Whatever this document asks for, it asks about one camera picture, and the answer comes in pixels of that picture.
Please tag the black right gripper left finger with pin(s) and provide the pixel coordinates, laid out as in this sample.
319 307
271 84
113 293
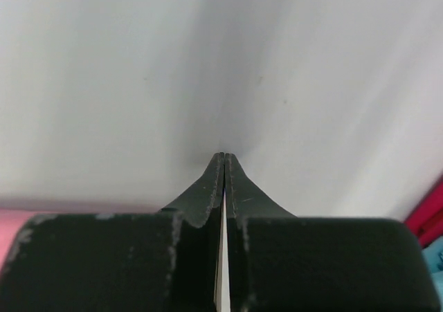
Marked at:
162 261

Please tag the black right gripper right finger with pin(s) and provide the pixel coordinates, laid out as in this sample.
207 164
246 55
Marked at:
281 262

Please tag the pink t shirt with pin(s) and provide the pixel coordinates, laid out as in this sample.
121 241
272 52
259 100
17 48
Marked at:
10 223

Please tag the red folded t shirt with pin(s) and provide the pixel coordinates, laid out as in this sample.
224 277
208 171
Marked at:
425 221

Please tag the teal folded t shirt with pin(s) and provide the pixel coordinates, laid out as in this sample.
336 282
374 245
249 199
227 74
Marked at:
433 255

